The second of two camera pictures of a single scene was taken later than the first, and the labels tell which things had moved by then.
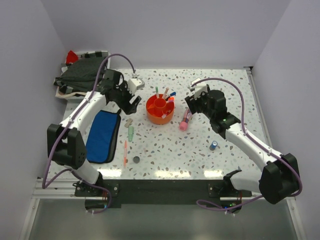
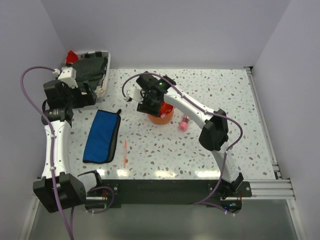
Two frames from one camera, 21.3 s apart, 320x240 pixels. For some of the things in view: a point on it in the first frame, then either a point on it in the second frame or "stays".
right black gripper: [191, 101] → [144, 108]
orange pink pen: [125, 154] stays
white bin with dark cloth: [77, 79] stays
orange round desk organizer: [159, 111] stays
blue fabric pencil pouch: [102, 137] stays
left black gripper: [127, 107] → [85, 100]
